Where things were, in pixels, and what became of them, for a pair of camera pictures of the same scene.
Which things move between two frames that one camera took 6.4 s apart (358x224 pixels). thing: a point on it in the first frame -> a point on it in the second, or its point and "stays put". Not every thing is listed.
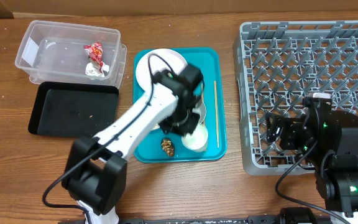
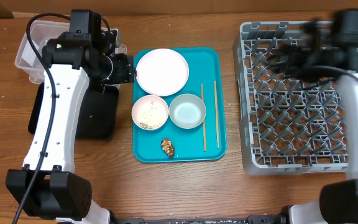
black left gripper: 194,118 -> 126,71
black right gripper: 284,131 -> 291,52
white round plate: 164,60 stays put
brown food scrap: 166,145 stays put
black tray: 73,110 stays put
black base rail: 273,219 stays put
